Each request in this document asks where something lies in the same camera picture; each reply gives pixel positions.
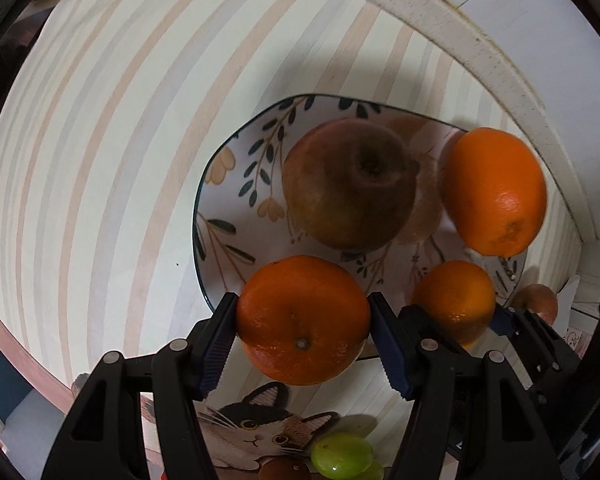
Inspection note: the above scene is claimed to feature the dark brown round fruit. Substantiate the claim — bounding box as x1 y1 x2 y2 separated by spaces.
510 283 559 326
257 457 311 480

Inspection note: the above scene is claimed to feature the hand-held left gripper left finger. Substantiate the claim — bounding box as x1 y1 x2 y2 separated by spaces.
40 292 239 480

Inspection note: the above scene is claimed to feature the brownish red apple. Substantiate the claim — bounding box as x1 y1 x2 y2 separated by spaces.
282 117 421 251

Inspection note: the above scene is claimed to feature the striped table mat cat print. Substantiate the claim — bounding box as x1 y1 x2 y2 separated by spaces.
0 0 593 480

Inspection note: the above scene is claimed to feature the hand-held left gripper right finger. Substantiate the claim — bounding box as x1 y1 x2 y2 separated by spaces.
367 292 548 480

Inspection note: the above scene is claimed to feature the floral ceramic plate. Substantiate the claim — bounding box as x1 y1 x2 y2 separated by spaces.
192 94 528 361

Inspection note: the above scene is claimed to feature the small orange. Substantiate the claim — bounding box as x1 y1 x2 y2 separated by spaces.
236 255 372 387
411 260 496 346

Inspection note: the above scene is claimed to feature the large orange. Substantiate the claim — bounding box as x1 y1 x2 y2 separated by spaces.
439 127 548 257

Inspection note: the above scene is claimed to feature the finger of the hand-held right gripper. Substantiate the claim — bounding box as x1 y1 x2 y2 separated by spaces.
399 304 448 341
490 307 581 396

